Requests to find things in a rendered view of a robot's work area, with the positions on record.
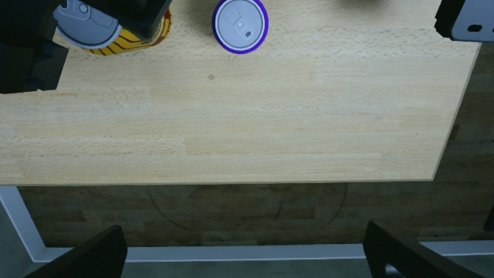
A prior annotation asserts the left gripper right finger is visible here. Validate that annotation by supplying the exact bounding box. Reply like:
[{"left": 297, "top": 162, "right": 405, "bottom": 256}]
[{"left": 363, "top": 220, "right": 486, "bottom": 278}]

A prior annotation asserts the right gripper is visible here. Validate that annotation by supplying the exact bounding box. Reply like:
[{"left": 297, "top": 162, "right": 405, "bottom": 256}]
[{"left": 0, "top": 0, "right": 172, "bottom": 93}]

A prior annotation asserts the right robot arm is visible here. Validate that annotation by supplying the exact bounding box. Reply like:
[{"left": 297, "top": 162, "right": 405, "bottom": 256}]
[{"left": 13, "top": 18, "right": 69, "bottom": 93}]

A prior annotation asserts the purple drink can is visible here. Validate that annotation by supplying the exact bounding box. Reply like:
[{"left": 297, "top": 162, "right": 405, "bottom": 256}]
[{"left": 211, "top": 0, "right": 269, "bottom": 54}]

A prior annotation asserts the yellow drink can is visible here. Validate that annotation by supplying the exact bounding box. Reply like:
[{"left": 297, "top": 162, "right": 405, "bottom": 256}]
[{"left": 52, "top": 0, "right": 172, "bottom": 56}]

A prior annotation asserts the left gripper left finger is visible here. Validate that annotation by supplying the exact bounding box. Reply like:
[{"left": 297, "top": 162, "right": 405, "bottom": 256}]
[{"left": 23, "top": 225, "right": 128, "bottom": 278}]

